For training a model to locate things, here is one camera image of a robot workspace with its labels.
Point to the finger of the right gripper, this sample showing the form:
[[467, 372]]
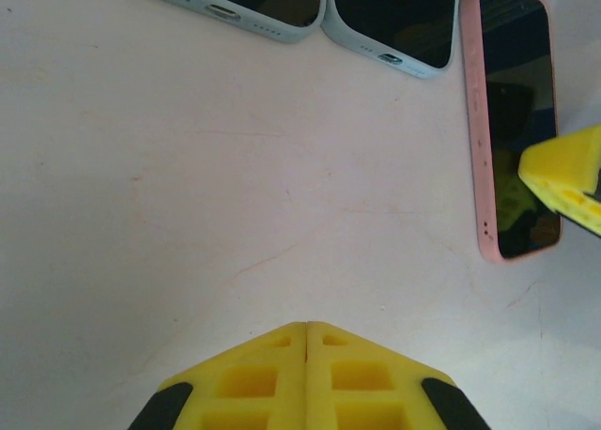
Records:
[[563, 160]]

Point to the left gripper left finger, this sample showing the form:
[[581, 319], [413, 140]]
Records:
[[244, 402]]

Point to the grey-blue phone case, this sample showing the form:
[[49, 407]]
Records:
[[347, 38], [272, 28]]

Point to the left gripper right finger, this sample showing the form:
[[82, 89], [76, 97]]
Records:
[[366, 402]]

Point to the pink phone case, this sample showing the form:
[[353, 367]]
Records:
[[474, 120]]

